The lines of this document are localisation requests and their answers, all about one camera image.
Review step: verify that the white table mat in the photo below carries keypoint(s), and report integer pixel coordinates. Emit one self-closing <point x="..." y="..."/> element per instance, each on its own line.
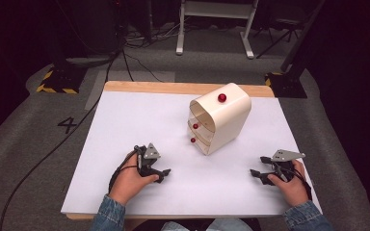
<point x="141" y="128"/>

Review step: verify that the person's legs in jeans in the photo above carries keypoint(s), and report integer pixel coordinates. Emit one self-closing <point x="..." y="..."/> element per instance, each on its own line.
<point x="205" y="225"/>

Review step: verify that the person's right hand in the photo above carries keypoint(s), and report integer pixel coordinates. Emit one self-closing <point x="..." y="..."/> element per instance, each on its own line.
<point x="290" y="189"/>

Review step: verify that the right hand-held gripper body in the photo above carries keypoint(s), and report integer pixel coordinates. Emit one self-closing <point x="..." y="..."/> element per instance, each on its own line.
<point x="284" y="160"/>

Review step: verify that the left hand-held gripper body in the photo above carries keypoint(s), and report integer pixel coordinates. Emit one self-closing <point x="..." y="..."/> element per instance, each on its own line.
<point x="147" y="157"/>

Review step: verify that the cream mini drawer cabinet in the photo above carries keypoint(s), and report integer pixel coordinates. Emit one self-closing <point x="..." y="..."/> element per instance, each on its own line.
<point x="228" y="118"/>

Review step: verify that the black slanted stand pole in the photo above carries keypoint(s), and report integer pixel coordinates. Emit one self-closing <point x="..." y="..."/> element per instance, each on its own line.
<point x="302" y="38"/>

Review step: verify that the cream drawer with red knob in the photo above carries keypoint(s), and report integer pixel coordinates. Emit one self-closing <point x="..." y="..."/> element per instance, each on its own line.
<point x="202" y="130"/>
<point x="200" y="144"/>

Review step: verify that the wooden table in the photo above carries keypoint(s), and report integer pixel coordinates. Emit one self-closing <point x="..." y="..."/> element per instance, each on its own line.
<point x="160" y="86"/>

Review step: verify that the person's left hand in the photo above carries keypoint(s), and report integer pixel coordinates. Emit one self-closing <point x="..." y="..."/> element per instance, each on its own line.
<point x="128" y="183"/>

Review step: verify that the black stand base striped tape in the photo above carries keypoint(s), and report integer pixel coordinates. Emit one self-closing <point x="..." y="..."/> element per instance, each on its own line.
<point x="62" y="80"/>
<point x="287" y="85"/>

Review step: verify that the black tripod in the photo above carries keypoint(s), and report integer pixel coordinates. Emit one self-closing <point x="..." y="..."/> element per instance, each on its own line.
<point x="279" y="35"/>

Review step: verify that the white metal table frame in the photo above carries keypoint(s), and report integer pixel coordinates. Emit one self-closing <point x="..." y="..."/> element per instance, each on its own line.
<point x="216" y="9"/>

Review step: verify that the red round knob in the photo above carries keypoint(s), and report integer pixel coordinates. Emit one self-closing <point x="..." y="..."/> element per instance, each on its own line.
<point x="222" y="97"/>

